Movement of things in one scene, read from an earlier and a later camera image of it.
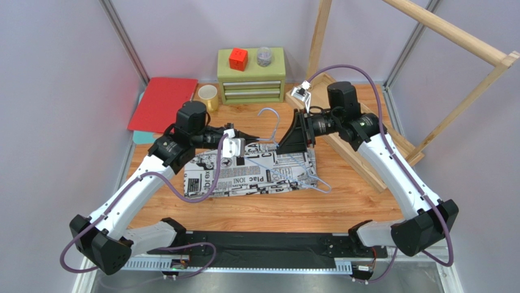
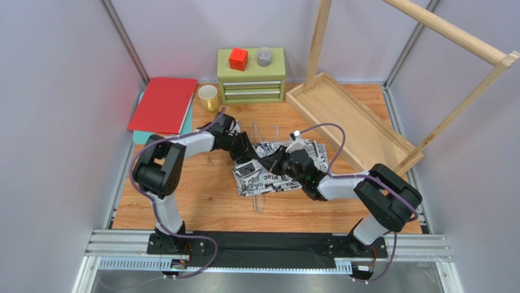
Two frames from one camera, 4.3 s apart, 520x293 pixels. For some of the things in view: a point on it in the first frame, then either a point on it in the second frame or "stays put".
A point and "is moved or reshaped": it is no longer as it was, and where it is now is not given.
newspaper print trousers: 262,169 is moved or reshaped
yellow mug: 209,93 stays put
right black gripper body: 303,129 to 281,163
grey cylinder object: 264,57 stays put
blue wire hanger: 277,143 is moved or reshaped
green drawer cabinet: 257,84 stays put
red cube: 238,60 stays put
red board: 157,107 stays put
